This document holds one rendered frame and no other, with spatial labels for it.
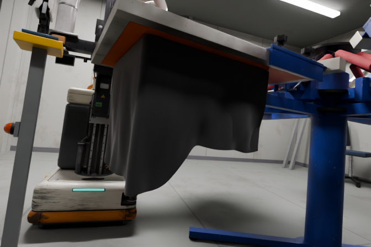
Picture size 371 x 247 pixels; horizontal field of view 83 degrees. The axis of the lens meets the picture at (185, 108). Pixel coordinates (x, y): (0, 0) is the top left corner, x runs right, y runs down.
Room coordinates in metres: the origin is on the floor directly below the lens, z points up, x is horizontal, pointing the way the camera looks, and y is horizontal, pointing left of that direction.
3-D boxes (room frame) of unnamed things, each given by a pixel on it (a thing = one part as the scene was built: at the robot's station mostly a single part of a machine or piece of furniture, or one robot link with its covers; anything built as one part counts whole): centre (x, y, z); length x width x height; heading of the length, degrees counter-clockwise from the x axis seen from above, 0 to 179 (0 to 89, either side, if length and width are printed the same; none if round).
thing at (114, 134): (0.74, 0.22, 0.74); 0.45 x 0.03 x 0.43; 29
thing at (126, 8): (0.88, -0.03, 0.97); 0.79 x 0.58 x 0.04; 119
